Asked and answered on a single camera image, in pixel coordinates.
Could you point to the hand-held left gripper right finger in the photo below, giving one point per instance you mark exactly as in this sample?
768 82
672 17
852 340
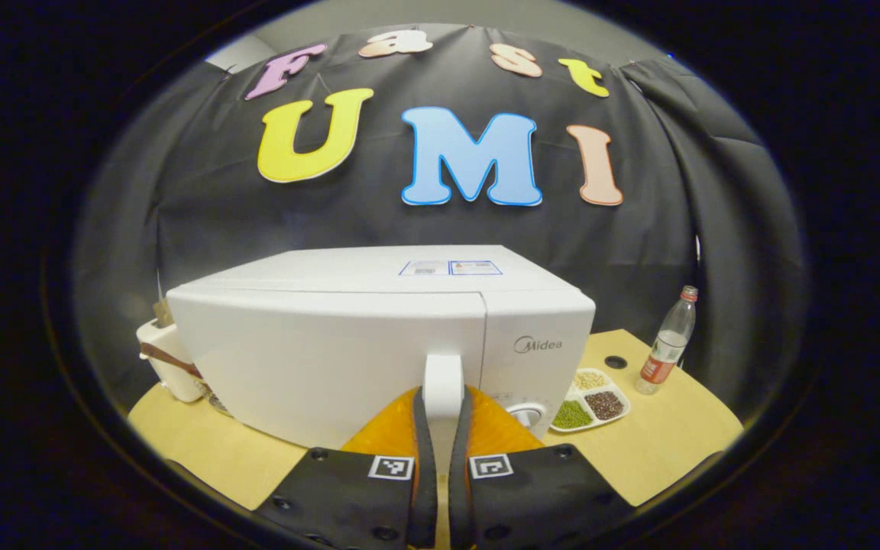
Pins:
459 481

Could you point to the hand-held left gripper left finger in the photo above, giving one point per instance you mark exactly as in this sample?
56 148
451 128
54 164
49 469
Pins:
425 473

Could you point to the white microwave oven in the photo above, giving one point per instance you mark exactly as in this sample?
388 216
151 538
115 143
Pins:
318 359

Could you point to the white divided dish of beans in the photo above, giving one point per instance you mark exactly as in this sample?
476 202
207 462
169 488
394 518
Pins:
571 415

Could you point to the black round table grommet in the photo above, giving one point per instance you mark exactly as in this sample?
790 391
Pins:
616 362

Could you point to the clear plastic bottle red label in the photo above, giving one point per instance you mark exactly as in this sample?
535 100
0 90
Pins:
665 351

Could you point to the white toaster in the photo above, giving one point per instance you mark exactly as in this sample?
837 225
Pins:
173 382

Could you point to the brown bread slice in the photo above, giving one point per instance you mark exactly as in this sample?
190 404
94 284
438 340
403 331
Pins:
161 313

